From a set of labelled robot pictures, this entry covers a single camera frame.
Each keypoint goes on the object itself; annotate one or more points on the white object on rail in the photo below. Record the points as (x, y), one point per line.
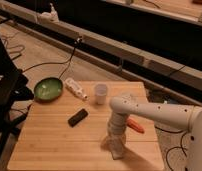
(52, 15)

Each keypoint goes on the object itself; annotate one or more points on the white plastic cup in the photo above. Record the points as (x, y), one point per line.
(101, 91)

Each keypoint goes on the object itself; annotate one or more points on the orange toy carrot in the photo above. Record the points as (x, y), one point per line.
(135, 126)

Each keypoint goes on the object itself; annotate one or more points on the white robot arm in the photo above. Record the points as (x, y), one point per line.
(183, 117)

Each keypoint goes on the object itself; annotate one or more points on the wooden board table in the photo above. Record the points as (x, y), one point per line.
(48, 143)

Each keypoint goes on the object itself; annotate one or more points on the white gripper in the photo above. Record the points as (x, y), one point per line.
(116, 141)

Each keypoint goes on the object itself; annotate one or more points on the black rectangular block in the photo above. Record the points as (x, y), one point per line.
(79, 116)

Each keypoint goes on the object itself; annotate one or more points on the white sponge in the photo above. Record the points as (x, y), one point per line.
(117, 151)

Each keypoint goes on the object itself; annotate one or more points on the black chair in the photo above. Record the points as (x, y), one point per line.
(12, 88)

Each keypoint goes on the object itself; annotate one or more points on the green ceramic bowl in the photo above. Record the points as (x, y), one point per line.
(48, 89)

